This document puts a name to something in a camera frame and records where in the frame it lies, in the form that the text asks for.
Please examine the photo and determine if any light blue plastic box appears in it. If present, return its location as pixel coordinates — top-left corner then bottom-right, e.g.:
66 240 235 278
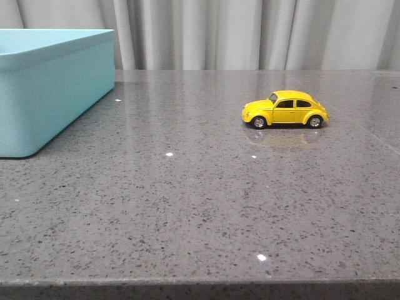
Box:
1 29 115 158

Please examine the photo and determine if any yellow toy beetle car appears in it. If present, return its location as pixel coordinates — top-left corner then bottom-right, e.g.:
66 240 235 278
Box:
241 90 330 129

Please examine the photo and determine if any grey curtain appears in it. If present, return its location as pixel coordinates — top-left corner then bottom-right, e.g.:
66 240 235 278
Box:
1 0 399 70

